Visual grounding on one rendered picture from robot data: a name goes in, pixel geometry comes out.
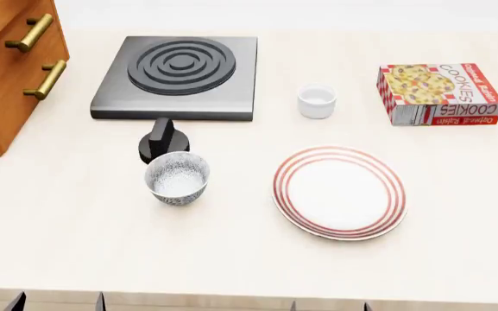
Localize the white plate red rings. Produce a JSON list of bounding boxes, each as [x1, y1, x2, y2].
[[271, 145, 407, 241]]

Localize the black white patterned bowl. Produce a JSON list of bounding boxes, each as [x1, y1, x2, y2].
[[144, 150, 211, 207]]

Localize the black stove knob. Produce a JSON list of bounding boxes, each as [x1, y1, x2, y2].
[[137, 117, 192, 166]]

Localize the small white ramekin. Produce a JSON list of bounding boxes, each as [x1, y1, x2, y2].
[[296, 83, 337, 120]]

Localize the grey flat stove base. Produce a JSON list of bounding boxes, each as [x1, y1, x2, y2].
[[89, 35, 259, 123]]

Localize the red cookies box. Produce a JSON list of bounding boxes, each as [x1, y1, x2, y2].
[[375, 62, 498, 127]]

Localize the black spiral stove burner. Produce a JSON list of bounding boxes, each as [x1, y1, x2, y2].
[[126, 39, 237, 96]]

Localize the brass drawer handle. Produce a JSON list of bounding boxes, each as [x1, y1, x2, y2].
[[4, 13, 55, 54], [22, 59, 68, 101]]

